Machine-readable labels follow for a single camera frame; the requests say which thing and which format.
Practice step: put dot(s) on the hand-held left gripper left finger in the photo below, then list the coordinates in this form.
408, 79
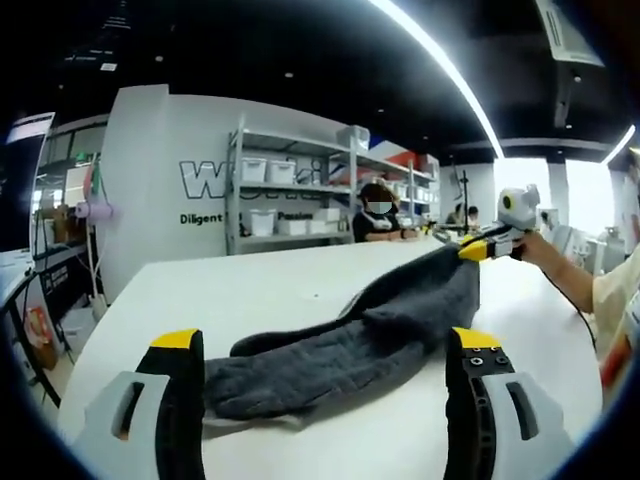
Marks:
175, 400

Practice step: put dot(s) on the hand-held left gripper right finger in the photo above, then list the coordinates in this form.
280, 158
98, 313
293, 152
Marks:
470, 400

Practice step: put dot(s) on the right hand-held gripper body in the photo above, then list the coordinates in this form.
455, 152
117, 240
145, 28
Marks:
517, 210

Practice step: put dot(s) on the grey towel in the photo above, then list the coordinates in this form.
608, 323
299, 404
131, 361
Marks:
325, 365

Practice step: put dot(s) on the person's right hand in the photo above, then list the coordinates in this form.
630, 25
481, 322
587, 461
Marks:
532, 247

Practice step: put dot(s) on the black tripod stand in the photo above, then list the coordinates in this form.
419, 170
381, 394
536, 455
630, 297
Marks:
464, 200

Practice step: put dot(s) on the grey metal shelf rack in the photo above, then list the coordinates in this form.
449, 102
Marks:
395, 167
290, 189

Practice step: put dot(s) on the white table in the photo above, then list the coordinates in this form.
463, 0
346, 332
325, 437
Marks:
250, 285

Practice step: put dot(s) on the orange cardboard box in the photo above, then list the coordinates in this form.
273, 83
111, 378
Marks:
40, 335

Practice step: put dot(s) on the person's red garment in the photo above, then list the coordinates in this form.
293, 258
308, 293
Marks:
615, 360

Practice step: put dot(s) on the counter with dark front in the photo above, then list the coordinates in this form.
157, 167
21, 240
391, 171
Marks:
65, 290

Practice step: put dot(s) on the long ceiling light strip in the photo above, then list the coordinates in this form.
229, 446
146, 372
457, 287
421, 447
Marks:
440, 56

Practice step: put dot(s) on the ceiling air conditioner unit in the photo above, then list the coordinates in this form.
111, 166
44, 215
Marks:
570, 30

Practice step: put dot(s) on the purple roll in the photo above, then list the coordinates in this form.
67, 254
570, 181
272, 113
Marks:
95, 211

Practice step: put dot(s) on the red green hanging ribbon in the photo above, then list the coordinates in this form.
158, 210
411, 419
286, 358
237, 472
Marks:
95, 175

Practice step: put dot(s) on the metal shelf with white bins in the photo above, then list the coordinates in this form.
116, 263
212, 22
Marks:
252, 170

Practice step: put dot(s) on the computer monitor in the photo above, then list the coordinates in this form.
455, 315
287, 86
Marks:
30, 127

